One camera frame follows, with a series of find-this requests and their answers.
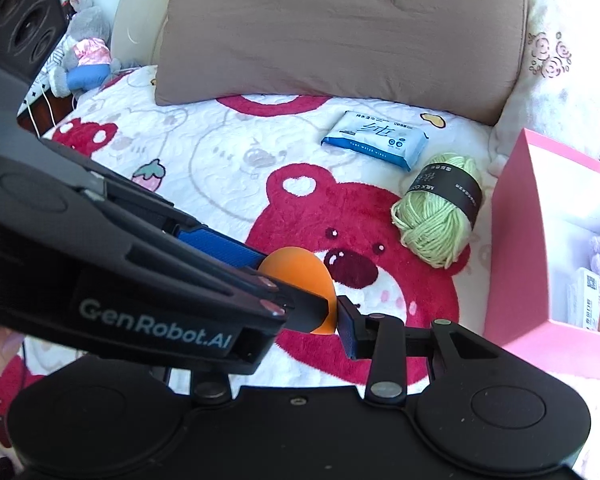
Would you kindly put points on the blue wet wipes pack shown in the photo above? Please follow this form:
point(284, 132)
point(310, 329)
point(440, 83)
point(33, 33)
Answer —
point(375, 140)

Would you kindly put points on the pink checked printed pillow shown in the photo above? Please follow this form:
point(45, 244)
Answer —
point(565, 50)

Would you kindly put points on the orange white small packet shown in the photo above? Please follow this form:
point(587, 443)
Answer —
point(595, 300)

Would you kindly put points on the person's left hand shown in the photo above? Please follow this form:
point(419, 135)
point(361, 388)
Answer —
point(0, 341)

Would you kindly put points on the orange makeup sponge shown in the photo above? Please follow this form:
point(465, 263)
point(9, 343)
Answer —
point(300, 272)

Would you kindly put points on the grey plush toy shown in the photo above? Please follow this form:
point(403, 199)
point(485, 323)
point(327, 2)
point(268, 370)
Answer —
point(87, 50)

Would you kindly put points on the green yarn ball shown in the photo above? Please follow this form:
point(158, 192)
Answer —
point(435, 215)

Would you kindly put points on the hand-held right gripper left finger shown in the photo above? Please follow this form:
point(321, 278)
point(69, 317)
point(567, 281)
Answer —
point(210, 394)

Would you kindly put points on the bear printed blanket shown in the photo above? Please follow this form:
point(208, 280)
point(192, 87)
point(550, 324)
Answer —
point(205, 160)

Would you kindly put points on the pink cardboard box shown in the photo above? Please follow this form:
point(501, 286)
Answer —
point(520, 260)

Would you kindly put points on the brown pillow with cloud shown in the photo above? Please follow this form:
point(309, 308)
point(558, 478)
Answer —
point(340, 45)

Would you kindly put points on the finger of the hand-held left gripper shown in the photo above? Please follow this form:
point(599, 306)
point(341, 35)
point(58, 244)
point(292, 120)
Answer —
point(300, 310)
point(215, 246)

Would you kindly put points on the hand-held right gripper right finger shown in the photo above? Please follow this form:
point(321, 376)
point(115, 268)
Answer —
point(347, 332)

